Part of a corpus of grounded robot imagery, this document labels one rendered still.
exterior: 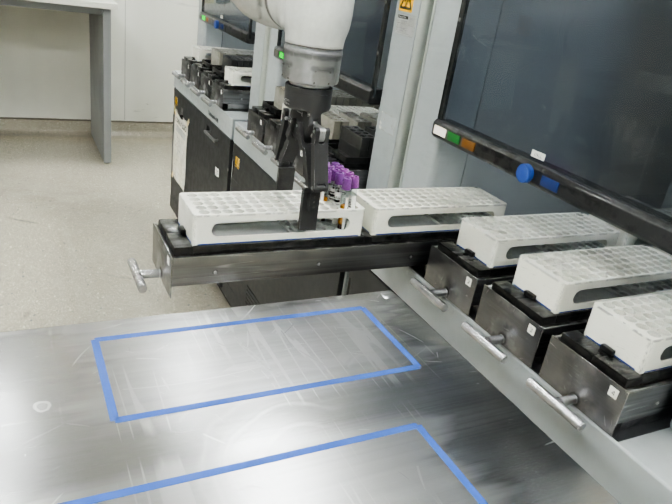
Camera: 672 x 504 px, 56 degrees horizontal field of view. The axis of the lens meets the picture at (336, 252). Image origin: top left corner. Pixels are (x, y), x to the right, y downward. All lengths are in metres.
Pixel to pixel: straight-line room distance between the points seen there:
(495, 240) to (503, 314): 0.13
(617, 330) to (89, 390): 0.65
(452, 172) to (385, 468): 0.82
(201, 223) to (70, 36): 3.56
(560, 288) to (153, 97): 3.90
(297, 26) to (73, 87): 3.62
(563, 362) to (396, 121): 0.69
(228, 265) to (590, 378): 0.55
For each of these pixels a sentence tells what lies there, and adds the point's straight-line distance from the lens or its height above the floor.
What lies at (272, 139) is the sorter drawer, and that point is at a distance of 1.81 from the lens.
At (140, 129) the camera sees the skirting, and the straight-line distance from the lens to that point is 4.64.
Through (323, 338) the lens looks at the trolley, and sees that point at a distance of 0.77.
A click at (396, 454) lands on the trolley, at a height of 0.82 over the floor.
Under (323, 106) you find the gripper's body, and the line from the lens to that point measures 1.00.
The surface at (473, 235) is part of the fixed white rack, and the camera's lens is 1.10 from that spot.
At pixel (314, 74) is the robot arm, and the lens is 0.98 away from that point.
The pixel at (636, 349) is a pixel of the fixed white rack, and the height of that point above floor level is 0.84.
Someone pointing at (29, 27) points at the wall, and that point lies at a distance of 4.45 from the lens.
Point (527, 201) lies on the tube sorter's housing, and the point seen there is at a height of 0.82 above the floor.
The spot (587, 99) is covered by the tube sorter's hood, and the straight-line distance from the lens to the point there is 0.99.
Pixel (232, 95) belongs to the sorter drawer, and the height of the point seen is 0.79.
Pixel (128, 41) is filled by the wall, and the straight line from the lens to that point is 4.52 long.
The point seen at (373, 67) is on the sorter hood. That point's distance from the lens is 1.48.
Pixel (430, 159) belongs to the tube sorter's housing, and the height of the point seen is 0.91.
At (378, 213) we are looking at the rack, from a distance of 1.10.
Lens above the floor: 1.23
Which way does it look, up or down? 24 degrees down
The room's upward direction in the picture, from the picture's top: 9 degrees clockwise
